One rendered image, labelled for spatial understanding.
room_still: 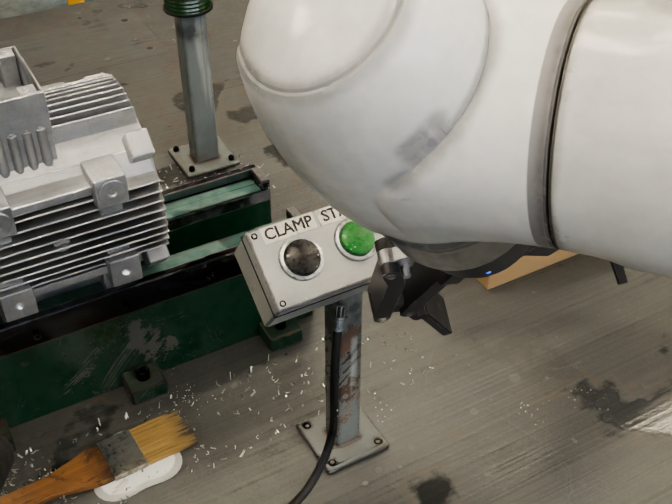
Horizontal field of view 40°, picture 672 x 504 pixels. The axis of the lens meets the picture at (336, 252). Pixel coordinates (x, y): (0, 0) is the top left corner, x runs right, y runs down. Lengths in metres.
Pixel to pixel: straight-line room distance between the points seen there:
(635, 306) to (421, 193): 0.80
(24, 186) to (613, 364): 0.64
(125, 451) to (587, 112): 0.70
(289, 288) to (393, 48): 0.42
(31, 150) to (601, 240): 0.59
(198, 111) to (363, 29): 0.97
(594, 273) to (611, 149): 0.84
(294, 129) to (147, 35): 1.39
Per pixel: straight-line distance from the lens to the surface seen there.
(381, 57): 0.32
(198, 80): 1.27
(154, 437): 0.95
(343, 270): 0.74
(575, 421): 0.99
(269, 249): 0.73
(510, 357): 1.04
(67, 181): 0.85
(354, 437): 0.93
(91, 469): 0.94
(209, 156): 1.33
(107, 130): 0.87
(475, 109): 0.35
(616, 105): 0.34
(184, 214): 1.04
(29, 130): 0.84
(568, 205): 0.35
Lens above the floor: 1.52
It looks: 39 degrees down
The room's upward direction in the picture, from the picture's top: straight up
